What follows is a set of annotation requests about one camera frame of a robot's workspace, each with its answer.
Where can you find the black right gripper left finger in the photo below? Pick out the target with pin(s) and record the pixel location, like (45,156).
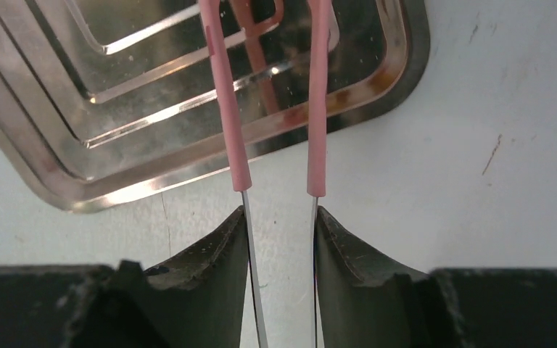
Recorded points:
(193,299)

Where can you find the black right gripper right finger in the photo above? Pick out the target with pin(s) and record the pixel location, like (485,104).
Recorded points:
(368,299)

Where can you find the stainless steel tray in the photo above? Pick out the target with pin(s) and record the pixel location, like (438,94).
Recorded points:
(107,102)

